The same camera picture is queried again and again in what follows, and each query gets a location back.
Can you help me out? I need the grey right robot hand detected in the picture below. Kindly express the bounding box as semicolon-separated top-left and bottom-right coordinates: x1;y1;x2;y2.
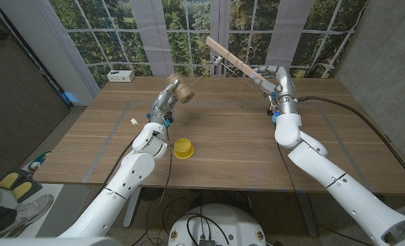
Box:
252;65;298;113

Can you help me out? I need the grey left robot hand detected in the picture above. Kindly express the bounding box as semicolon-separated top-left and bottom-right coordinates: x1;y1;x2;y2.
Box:
149;79;181;124

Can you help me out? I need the jute twine spool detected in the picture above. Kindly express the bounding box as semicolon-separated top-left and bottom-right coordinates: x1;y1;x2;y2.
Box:
166;72;196;105

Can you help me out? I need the jute twine strand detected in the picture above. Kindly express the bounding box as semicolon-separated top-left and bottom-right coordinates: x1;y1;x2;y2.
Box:
183;63;244;126

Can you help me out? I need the thin metal rod with clips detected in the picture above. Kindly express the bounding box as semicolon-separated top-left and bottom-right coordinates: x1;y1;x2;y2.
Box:
209;53;268;98

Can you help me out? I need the wooden stick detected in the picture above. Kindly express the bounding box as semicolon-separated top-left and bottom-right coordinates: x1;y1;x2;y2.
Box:
205;36;267;82

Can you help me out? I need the yellow plastic lid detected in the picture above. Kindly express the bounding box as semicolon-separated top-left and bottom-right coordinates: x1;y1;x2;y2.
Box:
173;137;195;161

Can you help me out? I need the white power strip box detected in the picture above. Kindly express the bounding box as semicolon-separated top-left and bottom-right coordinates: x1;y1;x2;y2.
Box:
107;70;136;83

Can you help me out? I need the printed window backdrop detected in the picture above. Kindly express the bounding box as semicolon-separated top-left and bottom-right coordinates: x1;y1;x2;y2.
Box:
48;0;369;90

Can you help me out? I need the blue floor object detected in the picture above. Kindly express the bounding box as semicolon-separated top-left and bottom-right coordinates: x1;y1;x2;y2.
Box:
62;91;79;103

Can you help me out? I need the white table leg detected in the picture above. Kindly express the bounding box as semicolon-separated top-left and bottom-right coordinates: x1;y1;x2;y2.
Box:
122;186;142;228

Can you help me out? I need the white robot torso base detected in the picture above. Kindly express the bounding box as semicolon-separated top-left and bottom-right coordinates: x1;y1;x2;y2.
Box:
167;203;267;246

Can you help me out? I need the colourful floor item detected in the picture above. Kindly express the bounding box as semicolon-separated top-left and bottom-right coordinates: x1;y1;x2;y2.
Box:
27;150;52;172

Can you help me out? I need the grey sneaker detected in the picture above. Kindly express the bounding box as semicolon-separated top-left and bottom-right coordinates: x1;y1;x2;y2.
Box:
0;193;55;238

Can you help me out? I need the white robot chest rim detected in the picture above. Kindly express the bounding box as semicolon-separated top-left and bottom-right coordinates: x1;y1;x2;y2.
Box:
0;237;121;246

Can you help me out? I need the thin black cable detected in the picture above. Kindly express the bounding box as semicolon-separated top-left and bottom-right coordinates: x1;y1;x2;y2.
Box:
276;141;374;246
130;126;174;246

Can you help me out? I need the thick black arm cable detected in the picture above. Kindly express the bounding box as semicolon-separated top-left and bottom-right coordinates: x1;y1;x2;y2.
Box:
96;138;137;197
296;96;405;191

